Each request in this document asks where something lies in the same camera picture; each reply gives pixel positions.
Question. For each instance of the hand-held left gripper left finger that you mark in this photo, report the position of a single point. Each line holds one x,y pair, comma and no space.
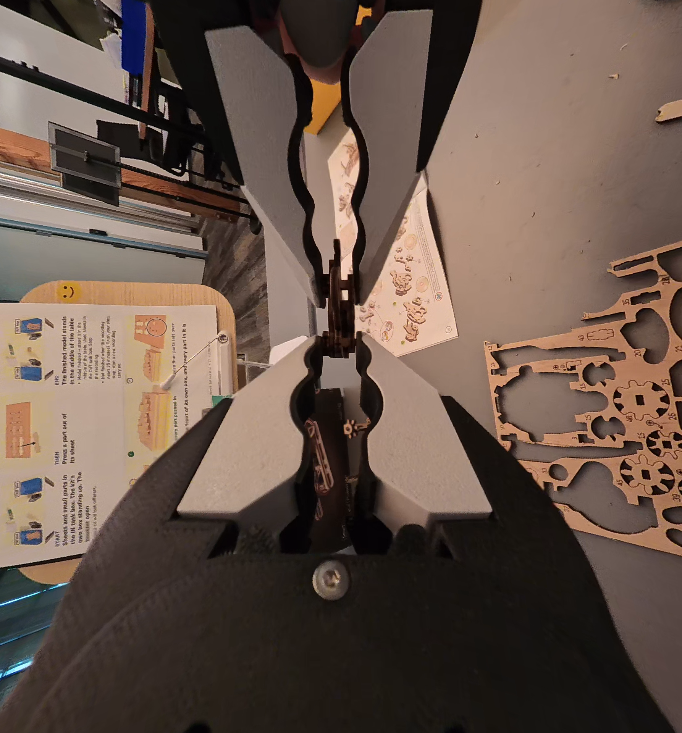
243,458

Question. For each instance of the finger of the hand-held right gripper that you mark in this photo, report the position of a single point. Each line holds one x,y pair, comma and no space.
255,126
392,103

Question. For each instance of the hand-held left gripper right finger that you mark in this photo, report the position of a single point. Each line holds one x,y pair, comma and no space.
427,458

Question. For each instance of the dark wooden model assembly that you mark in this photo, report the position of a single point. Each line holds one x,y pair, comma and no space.
336,320

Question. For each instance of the dark model kit box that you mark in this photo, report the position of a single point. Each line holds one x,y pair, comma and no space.
329,452

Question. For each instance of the yellow plastic bin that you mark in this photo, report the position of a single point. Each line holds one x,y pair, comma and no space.
324,106

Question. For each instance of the white tethered stylus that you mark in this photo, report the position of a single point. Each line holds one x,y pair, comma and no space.
167,382

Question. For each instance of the white sign stand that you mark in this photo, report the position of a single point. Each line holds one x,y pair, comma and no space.
289,349

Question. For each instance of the blue plastic bin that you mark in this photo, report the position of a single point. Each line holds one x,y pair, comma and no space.
137,34

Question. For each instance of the printed assembly instruction sheet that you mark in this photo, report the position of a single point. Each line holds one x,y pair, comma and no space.
421,298

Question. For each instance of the wooden instruction sign board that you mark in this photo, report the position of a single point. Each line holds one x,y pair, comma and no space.
89,401

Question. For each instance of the laser-cut plywood part sheet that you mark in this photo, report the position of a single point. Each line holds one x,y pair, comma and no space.
599,401

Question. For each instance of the yellow smiley sticker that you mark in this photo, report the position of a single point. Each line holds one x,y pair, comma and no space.
69,292

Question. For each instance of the grey framed wall plate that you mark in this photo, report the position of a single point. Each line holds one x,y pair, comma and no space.
83,154

